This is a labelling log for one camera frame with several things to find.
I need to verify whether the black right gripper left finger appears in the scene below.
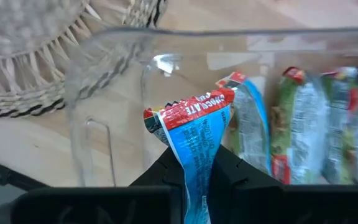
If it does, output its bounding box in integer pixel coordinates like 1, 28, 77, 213
11, 147, 188, 224

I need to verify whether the clear plastic bin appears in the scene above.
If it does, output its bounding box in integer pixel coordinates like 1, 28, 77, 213
63, 26, 358, 187

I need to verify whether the black metal table frame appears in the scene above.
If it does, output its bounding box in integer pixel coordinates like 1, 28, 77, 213
0, 155, 48, 192

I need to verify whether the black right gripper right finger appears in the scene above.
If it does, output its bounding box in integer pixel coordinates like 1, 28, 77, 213
208, 145, 358, 224

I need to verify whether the silver blue granola bar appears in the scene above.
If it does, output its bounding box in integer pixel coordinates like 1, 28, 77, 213
216, 71, 273, 175

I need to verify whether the round woven placemat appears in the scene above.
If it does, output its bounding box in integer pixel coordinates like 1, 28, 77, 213
0, 0, 169, 119

